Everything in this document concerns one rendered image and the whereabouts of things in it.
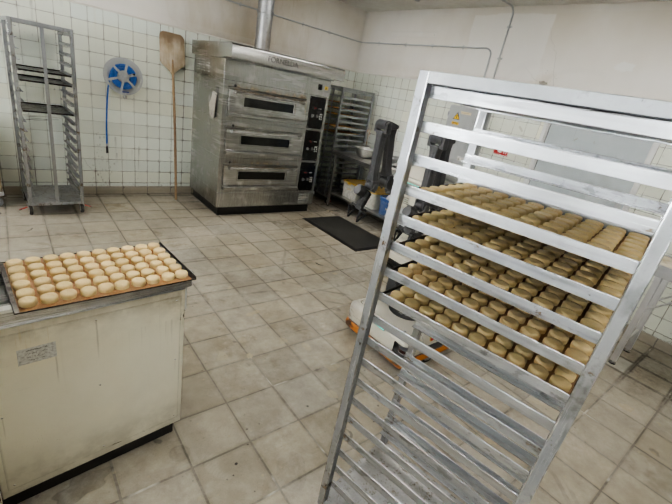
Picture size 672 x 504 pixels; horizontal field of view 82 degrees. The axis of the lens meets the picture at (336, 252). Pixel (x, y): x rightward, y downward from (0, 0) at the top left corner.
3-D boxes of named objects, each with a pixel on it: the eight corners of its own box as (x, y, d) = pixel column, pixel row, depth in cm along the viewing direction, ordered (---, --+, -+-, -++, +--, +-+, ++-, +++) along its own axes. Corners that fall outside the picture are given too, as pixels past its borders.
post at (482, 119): (378, 445, 199) (484, 91, 135) (381, 442, 201) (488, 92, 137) (382, 449, 197) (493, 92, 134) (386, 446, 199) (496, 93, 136)
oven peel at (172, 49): (164, 200, 520) (159, 29, 463) (163, 199, 523) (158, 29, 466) (187, 199, 539) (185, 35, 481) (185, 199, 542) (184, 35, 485)
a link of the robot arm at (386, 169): (402, 119, 240) (391, 117, 247) (386, 121, 232) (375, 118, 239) (394, 189, 261) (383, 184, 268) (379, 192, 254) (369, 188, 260)
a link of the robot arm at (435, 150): (451, 137, 206) (435, 133, 214) (444, 136, 203) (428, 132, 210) (430, 213, 223) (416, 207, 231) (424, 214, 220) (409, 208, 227)
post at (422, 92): (316, 502, 166) (420, 69, 102) (321, 498, 168) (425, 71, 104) (321, 507, 164) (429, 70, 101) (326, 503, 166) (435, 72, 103)
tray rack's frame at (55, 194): (21, 195, 439) (-2, 15, 372) (74, 193, 472) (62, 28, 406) (28, 213, 397) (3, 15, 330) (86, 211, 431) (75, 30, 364)
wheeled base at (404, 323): (398, 308, 354) (405, 284, 345) (455, 348, 310) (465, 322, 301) (342, 325, 312) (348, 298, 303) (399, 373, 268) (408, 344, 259)
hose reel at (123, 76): (140, 152, 508) (139, 60, 467) (144, 155, 497) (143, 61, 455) (104, 151, 483) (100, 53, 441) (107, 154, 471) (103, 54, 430)
